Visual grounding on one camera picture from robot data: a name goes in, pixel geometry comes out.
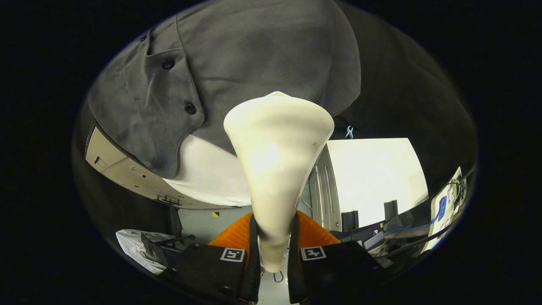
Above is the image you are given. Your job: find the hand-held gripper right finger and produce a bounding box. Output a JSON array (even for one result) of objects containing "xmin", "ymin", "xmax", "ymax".
[{"xmin": 288, "ymin": 211, "xmax": 392, "ymax": 303}]

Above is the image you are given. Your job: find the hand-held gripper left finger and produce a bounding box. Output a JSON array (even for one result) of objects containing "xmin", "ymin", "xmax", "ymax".
[{"xmin": 160, "ymin": 212, "xmax": 263, "ymax": 303}]

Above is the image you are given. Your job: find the white garment steamer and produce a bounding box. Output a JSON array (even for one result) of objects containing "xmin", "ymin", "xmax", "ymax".
[{"xmin": 224, "ymin": 91, "xmax": 335, "ymax": 273}]

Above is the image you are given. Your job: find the grey button shirt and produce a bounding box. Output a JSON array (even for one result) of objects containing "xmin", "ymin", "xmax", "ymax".
[{"xmin": 87, "ymin": 0, "xmax": 362, "ymax": 179}]

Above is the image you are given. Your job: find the grey panelled door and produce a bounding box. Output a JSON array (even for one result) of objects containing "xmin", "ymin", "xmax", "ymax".
[{"xmin": 308, "ymin": 143, "xmax": 342, "ymax": 232}]

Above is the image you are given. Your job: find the white mannequin torso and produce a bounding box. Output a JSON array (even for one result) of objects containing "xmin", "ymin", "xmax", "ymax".
[{"xmin": 163, "ymin": 135, "xmax": 253, "ymax": 207}]

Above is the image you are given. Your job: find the striped white cloth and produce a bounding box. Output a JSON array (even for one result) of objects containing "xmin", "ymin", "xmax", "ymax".
[{"xmin": 116, "ymin": 229, "xmax": 178, "ymax": 275}]

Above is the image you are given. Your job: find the cluttered white desk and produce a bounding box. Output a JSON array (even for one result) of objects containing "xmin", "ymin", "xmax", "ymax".
[{"xmin": 421, "ymin": 166, "xmax": 467, "ymax": 251}]

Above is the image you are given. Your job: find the grey drawer cabinet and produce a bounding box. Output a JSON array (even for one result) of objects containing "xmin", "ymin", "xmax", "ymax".
[{"xmin": 85, "ymin": 125, "xmax": 238, "ymax": 211}]

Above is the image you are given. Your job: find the black backdrop cloth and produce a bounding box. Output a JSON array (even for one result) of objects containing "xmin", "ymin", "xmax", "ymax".
[{"xmin": 72, "ymin": 0, "xmax": 479, "ymax": 255}]

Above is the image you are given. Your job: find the black metal frame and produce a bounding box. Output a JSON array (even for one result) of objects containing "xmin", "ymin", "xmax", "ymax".
[{"xmin": 140, "ymin": 205, "xmax": 196, "ymax": 268}]

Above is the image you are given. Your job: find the blue cable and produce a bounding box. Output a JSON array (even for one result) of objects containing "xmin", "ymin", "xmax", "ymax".
[{"xmin": 383, "ymin": 214, "xmax": 439, "ymax": 234}]

